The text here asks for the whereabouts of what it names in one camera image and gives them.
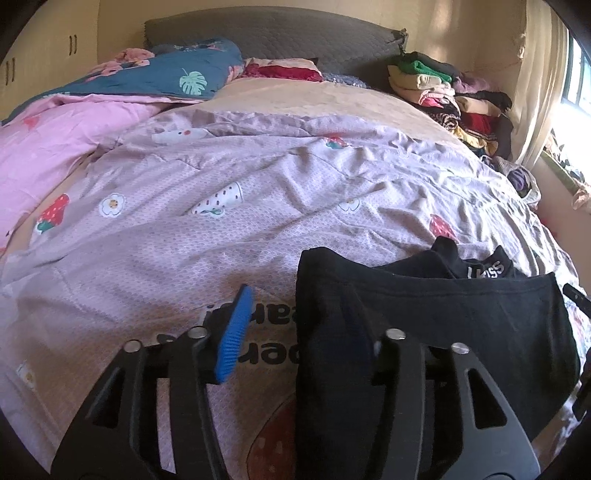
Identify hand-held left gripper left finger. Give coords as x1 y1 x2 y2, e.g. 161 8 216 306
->
51 284 256 480

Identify cream curtain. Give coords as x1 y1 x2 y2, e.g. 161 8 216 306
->
510 0 572 163

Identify black printed sweater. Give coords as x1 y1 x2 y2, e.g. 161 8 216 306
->
295 235 583 480

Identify blue leaf print blanket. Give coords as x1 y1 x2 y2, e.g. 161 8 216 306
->
0 37 245 127

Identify purple strawberry print quilt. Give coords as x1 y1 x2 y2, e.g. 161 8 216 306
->
0 108 591 480

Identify pink blanket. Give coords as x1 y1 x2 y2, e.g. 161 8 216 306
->
0 90 171 250

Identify grey quilted headboard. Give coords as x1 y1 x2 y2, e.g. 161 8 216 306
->
143 6 409 90

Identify cream wardrobe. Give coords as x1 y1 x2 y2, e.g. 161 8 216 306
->
0 0 100 121

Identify grey patterned pillow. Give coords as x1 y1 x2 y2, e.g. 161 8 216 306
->
321 71 370 89

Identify beige bed sheet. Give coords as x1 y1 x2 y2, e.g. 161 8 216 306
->
203 76 462 148

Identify white bag of clothes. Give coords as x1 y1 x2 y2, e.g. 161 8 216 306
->
480 154 543 210

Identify red cloth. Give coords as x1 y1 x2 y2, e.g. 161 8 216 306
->
240 58 324 84

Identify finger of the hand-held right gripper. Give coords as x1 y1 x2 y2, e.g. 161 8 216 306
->
563 284 591 320

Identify pile of folded clothes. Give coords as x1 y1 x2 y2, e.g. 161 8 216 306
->
385 51 515 160

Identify clothes on window sill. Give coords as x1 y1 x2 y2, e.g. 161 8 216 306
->
542 134 591 214

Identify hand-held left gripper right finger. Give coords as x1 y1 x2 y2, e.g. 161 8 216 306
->
369 329 541 480

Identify window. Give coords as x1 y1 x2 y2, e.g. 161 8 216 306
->
561 32 591 121

